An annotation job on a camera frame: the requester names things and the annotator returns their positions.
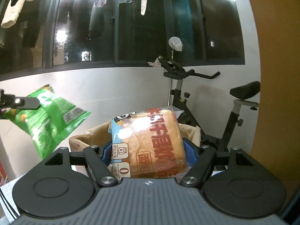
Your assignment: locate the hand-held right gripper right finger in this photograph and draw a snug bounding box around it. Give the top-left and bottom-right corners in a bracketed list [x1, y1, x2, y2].
[180, 139, 258, 188]

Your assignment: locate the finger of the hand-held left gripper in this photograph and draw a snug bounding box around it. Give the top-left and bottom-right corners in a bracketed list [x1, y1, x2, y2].
[0, 89, 41, 114]

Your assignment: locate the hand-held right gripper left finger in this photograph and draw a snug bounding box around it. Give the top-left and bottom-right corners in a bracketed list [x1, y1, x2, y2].
[43, 142, 118, 188]

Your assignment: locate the brown cardboard box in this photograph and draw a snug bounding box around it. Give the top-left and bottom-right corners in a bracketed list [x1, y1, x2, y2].
[69, 119, 202, 181]

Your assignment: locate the green snack bag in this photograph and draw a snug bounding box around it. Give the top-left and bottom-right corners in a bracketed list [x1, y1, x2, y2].
[0, 84, 92, 160]

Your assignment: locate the packaged sliced bread loaf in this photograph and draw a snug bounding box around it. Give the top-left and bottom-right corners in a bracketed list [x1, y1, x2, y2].
[108, 105, 188, 180]

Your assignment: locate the black exercise bike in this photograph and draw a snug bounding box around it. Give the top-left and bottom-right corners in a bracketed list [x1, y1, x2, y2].
[159, 57, 261, 171]

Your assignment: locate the red printed bag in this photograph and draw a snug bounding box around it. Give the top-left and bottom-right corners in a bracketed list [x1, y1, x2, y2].
[0, 159, 9, 186]

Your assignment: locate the crumpled white cloth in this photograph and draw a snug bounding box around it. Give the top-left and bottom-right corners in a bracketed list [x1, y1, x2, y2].
[148, 56, 163, 67]

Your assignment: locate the beige hanging sock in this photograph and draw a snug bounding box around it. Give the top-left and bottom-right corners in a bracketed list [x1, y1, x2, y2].
[1, 0, 43, 29]

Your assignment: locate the white black-striped clothing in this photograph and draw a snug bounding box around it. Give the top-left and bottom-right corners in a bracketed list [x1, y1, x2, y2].
[0, 186, 21, 224]

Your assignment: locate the white plastic bag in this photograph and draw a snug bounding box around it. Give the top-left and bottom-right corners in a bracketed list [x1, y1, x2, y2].
[168, 37, 183, 51]

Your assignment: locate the wooden panel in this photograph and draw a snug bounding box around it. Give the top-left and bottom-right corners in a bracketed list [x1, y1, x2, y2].
[242, 0, 300, 207]

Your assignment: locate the dark framed window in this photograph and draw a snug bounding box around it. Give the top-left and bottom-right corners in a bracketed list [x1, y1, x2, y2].
[0, 0, 245, 81]

